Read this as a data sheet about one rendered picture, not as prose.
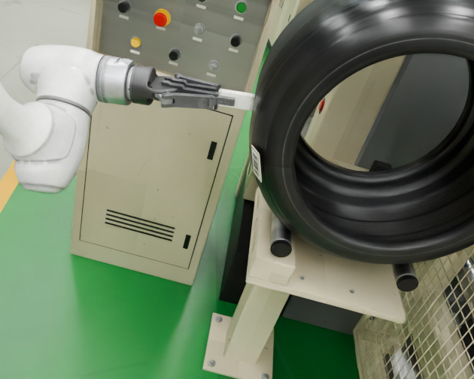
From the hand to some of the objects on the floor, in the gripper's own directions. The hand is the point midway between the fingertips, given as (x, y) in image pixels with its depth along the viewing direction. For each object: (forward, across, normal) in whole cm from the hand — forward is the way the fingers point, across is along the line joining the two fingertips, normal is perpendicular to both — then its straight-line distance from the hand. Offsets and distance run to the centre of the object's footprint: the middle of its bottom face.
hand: (235, 99), depth 88 cm
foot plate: (+13, +32, +117) cm, 122 cm away
